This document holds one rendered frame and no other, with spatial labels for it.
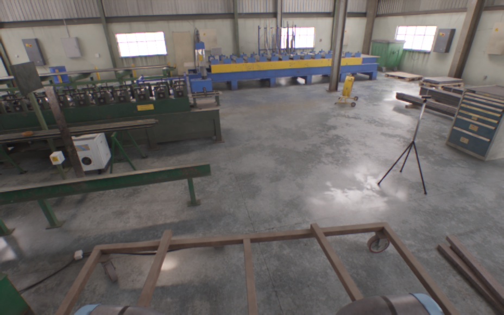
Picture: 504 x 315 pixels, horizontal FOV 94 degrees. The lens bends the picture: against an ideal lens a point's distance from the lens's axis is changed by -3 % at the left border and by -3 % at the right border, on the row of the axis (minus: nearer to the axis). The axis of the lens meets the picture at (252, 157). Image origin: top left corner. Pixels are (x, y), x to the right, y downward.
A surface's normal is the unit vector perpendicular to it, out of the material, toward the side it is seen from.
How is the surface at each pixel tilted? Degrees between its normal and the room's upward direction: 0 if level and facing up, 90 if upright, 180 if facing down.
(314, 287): 0
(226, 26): 90
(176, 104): 90
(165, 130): 90
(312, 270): 0
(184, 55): 90
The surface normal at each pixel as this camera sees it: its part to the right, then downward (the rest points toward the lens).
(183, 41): 0.23, 0.44
